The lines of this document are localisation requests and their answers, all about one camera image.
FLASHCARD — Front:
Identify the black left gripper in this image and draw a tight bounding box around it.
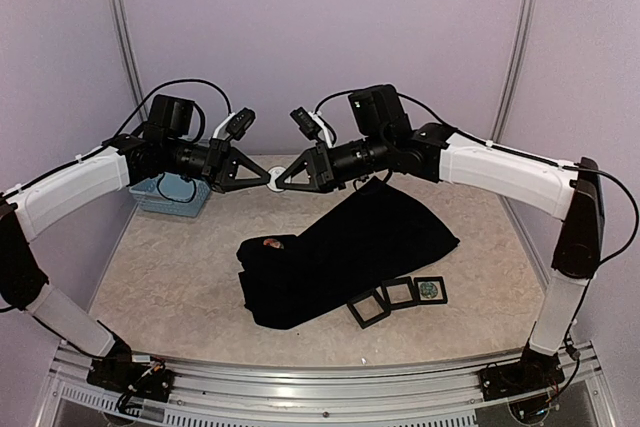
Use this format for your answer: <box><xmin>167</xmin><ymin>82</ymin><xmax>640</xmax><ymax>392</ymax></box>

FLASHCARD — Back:
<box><xmin>165</xmin><ymin>137</ymin><xmax>272</xmax><ymax>193</ymax></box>

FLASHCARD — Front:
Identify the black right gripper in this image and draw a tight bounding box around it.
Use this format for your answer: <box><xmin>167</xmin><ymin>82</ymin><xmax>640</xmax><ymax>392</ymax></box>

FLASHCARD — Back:
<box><xmin>274</xmin><ymin>131</ymin><xmax>389</xmax><ymax>194</ymax></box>

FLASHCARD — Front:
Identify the red round brooch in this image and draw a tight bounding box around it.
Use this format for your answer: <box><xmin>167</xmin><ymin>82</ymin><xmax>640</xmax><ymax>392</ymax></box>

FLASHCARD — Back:
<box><xmin>263</xmin><ymin>238</ymin><xmax>284</xmax><ymax>249</ymax></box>

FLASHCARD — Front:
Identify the black garment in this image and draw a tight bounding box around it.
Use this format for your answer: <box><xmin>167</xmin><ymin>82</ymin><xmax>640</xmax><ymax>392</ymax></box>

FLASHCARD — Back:
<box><xmin>236</xmin><ymin>178</ymin><xmax>459</xmax><ymax>330</ymax></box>

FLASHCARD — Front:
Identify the green round brooch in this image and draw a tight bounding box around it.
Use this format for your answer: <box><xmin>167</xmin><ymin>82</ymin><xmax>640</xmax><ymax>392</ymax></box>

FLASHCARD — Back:
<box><xmin>419</xmin><ymin>282</ymin><xmax>439</xmax><ymax>300</ymax></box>

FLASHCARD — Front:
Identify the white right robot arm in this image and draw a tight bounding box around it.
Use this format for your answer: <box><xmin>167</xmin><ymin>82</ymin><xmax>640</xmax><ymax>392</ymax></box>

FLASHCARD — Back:
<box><xmin>274</xmin><ymin>123</ymin><xmax>605</xmax><ymax>391</ymax></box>

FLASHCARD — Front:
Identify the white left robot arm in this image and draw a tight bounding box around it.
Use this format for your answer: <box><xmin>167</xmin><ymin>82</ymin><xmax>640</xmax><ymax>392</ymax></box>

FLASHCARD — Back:
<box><xmin>1</xmin><ymin>134</ymin><xmax>270</xmax><ymax>392</ymax></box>

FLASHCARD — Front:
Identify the light blue plastic basket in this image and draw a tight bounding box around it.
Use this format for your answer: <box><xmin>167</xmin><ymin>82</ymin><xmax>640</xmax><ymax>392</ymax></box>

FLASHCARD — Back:
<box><xmin>129</xmin><ymin>173</ymin><xmax>211</xmax><ymax>218</ymax></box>

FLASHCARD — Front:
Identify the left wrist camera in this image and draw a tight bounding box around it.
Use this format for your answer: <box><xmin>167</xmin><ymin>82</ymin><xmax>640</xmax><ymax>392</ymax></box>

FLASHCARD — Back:
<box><xmin>147</xmin><ymin>94</ymin><xmax>257</xmax><ymax>141</ymax></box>

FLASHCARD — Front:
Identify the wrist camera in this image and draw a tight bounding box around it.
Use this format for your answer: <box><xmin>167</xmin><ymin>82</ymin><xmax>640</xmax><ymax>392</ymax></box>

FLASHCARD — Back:
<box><xmin>147</xmin><ymin>94</ymin><xmax>257</xmax><ymax>141</ymax></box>
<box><xmin>289</xmin><ymin>84</ymin><xmax>414</xmax><ymax>146</ymax></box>

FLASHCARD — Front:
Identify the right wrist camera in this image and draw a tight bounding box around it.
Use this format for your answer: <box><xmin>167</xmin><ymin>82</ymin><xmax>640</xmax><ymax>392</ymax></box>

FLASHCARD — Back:
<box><xmin>289</xmin><ymin>84</ymin><xmax>414</xmax><ymax>146</ymax></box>

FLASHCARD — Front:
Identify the middle black square frame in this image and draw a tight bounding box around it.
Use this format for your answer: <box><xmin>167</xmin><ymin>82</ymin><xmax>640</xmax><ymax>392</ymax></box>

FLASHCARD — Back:
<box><xmin>381</xmin><ymin>276</ymin><xmax>418</xmax><ymax>310</ymax></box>

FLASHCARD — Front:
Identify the black square frame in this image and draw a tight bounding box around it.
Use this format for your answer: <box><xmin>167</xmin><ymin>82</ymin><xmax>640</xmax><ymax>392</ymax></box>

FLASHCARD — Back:
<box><xmin>346</xmin><ymin>289</ymin><xmax>391</xmax><ymax>329</ymax></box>
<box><xmin>381</xmin><ymin>276</ymin><xmax>418</xmax><ymax>310</ymax></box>
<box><xmin>413</xmin><ymin>276</ymin><xmax>448</xmax><ymax>305</ymax></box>

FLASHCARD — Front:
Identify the left black square frame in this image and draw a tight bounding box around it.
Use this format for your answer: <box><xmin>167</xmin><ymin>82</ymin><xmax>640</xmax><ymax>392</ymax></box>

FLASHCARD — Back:
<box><xmin>346</xmin><ymin>289</ymin><xmax>391</xmax><ymax>329</ymax></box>

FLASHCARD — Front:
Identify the right black square frame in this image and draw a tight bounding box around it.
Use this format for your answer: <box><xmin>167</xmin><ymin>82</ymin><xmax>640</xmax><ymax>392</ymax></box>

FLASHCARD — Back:
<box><xmin>413</xmin><ymin>276</ymin><xmax>448</xmax><ymax>305</ymax></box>

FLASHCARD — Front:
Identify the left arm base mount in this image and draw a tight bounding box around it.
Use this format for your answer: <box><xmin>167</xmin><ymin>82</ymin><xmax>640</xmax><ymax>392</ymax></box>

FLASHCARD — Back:
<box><xmin>86</xmin><ymin>335</ymin><xmax>175</xmax><ymax>415</ymax></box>

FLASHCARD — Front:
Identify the front aluminium rail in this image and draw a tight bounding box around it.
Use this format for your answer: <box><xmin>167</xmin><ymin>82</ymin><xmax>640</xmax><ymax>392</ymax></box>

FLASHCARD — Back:
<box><xmin>47</xmin><ymin>341</ymin><xmax>606</xmax><ymax>427</ymax></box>

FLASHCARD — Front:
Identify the right aluminium corner post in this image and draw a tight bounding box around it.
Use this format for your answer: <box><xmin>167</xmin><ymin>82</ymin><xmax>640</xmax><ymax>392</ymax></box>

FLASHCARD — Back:
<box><xmin>490</xmin><ymin>0</ymin><xmax>536</xmax><ymax>142</ymax></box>

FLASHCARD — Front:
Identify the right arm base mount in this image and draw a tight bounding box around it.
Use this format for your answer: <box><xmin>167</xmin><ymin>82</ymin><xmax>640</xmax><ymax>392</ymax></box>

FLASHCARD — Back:
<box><xmin>478</xmin><ymin>340</ymin><xmax>581</xmax><ymax>401</ymax></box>

